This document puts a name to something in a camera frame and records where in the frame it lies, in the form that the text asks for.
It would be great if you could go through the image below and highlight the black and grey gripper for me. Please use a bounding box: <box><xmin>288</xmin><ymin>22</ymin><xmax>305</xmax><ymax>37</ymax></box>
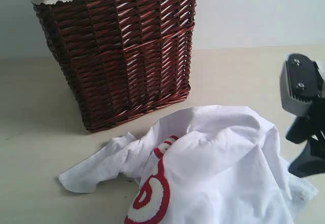
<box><xmin>280</xmin><ymin>53</ymin><xmax>324</xmax><ymax>178</ymax></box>

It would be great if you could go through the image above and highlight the white t-shirt with red print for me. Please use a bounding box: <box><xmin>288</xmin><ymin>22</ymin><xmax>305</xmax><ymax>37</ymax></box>
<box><xmin>58</xmin><ymin>105</ymin><xmax>318</xmax><ymax>223</ymax></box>

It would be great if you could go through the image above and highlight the dark brown wicker basket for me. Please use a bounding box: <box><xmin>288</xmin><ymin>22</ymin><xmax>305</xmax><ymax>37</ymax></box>
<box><xmin>34</xmin><ymin>0</ymin><xmax>196</xmax><ymax>132</ymax></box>

